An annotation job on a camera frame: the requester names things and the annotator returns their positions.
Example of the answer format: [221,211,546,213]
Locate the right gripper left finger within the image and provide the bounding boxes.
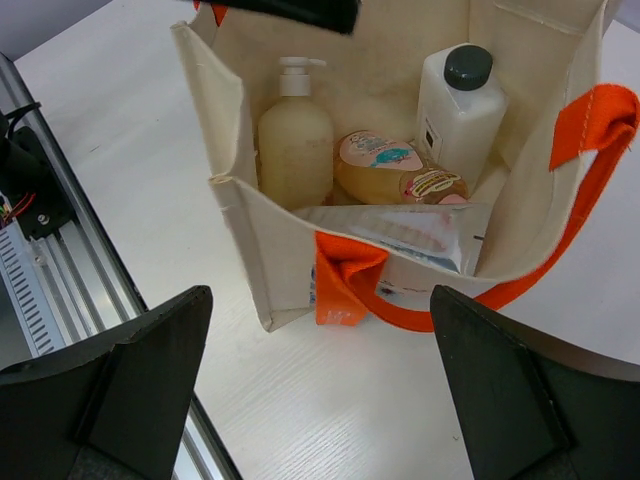
[1,286,213,479]

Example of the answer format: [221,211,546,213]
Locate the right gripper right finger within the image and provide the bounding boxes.
[430,286,639,479]

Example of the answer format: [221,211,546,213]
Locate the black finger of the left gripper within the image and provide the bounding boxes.
[193,0,361,35]

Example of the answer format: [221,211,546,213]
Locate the cream pump lotion bottle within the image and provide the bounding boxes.
[257,56,334,211]

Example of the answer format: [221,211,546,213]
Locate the pink shampoo bottle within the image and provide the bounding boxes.
[334,130,469,205]

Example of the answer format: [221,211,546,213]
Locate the white bottle black cap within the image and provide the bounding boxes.
[415,43,508,191]

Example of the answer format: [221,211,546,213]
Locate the clear silver pouch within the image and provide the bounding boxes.
[294,203,491,276]

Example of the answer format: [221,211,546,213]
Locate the cream canvas bag orange handles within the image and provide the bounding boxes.
[172,1,639,332]

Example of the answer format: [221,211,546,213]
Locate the aluminium rail frame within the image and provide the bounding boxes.
[1,59,239,479]

